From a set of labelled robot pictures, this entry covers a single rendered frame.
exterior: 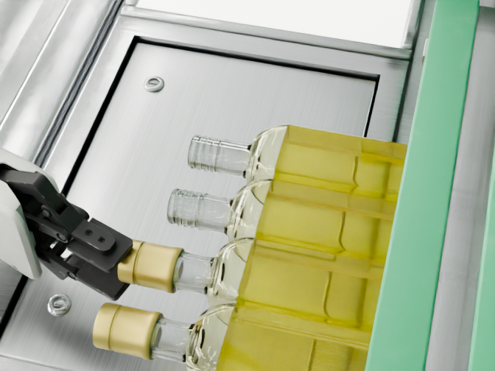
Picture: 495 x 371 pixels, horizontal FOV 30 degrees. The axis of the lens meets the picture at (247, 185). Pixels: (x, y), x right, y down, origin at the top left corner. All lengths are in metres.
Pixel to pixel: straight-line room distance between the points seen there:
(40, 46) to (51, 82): 0.09
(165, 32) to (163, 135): 0.15
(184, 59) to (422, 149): 0.48
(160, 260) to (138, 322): 0.05
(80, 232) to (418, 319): 0.28
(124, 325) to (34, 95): 0.42
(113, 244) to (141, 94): 0.34
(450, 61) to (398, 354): 0.23
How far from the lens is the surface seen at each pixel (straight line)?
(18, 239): 0.73
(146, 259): 0.70
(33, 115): 1.01
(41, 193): 0.69
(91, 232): 0.70
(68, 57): 1.06
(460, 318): 0.55
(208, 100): 0.99
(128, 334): 0.68
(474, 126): 0.63
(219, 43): 1.04
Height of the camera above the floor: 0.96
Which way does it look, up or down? 10 degrees up
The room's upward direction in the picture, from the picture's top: 79 degrees counter-clockwise
